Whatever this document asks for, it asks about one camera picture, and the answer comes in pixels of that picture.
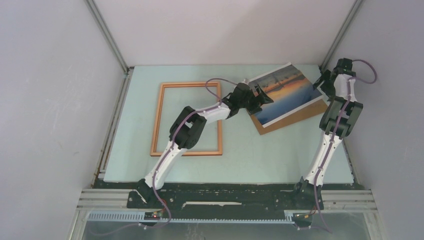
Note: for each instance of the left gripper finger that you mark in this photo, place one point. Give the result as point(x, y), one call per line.
point(258, 90)
point(255, 103)

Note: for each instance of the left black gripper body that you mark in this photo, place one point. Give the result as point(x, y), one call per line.
point(248, 101)

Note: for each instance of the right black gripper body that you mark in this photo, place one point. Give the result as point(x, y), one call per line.
point(331, 90)

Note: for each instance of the brown cardboard backing board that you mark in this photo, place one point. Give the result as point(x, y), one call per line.
point(312, 110)

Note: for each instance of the sunset photo print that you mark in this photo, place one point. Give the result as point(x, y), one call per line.
point(290, 89)

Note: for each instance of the wooden picture frame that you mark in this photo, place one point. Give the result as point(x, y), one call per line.
point(158, 115)

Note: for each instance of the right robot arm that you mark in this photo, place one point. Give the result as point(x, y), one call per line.
point(336, 123)

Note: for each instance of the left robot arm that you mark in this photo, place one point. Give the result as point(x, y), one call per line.
point(188, 127)

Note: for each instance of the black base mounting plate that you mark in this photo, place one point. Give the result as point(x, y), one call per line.
point(207, 201)

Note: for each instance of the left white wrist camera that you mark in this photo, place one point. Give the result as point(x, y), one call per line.
point(245, 81)

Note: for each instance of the right corner aluminium post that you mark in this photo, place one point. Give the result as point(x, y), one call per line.
point(353, 12)

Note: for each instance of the corner aluminium post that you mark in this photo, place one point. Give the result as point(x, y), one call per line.
point(353, 12)
point(105, 31)

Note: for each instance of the left corner aluminium post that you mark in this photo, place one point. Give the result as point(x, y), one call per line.
point(105, 31)

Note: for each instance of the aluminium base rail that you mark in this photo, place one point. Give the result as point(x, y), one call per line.
point(334, 201)

